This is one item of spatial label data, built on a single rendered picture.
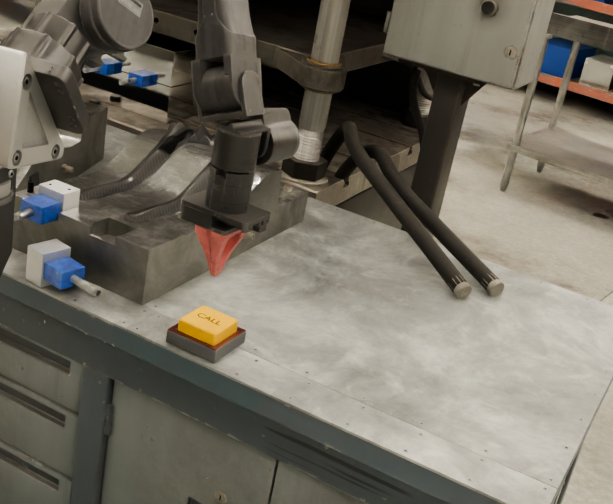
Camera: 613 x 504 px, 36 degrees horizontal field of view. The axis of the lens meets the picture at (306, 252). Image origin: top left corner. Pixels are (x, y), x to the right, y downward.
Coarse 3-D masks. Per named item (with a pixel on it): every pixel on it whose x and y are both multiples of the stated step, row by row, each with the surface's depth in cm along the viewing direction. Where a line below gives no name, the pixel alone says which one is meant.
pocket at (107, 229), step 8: (96, 224) 138; (104, 224) 139; (112, 224) 140; (120, 224) 139; (96, 232) 138; (104, 232) 140; (112, 232) 140; (120, 232) 140; (104, 240) 136; (112, 240) 139
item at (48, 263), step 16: (48, 240) 137; (32, 256) 134; (48, 256) 134; (64, 256) 136; (32, 272) 135; (48, 272) 133; (64, 272) 132; (80, 272) 134; (64, 288) 133; (96, 288) 131
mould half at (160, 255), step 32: (160, 128) 170; (128, 160) 161; (192, 160) 160; (128, 192) 152; (160, 192) 154; (256, 192) 156; (288, 192) 173; (32, 224) 141; (64, 224) 138; (128, 224) 139; (160, 224) 142; (192, 224) 144; (288, 224) 172; (96, 256) 137; (128, 256) 134; (160, 256) 135; (192, 256) 144; (128, 288) 136; (160, 288) 138
